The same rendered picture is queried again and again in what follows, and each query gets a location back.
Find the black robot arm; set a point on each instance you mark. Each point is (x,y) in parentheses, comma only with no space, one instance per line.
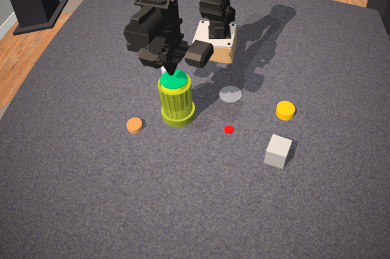
(144,27)

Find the light grey flat disc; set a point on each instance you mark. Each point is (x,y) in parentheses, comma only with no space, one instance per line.
(230,94)

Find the yellow short cylinder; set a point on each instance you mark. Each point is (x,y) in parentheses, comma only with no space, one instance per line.
(285,110)

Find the olive-green ribbed jar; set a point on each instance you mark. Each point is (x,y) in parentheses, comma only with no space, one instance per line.
(176,97)

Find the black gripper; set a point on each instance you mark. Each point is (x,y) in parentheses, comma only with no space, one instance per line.
(197,55)

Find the orange disc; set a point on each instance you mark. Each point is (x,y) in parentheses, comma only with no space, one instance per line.
(134,125)

